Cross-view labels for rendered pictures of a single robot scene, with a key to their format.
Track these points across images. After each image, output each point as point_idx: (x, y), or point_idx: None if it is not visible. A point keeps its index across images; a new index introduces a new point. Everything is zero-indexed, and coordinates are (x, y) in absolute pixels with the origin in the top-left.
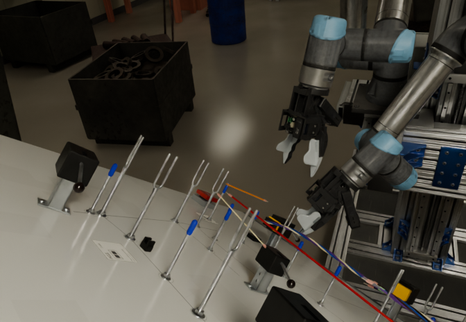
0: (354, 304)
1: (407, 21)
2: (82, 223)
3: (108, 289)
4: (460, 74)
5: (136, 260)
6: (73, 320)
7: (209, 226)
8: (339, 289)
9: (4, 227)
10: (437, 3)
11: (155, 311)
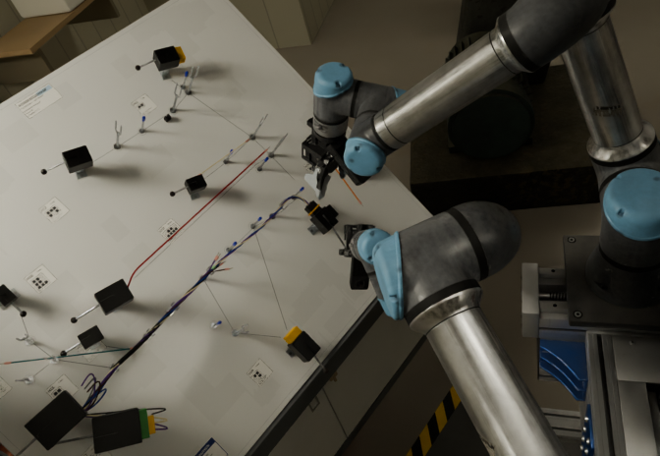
0: (279, 303)
1: (383, 135)
2: (160, 86)
3: (102, 107)
4: None
5: (145, 116)
6: (69, 99)
7: (290, 167)
8: (306, 299)
9: (115, 63)
10: None
11: (101, 127)
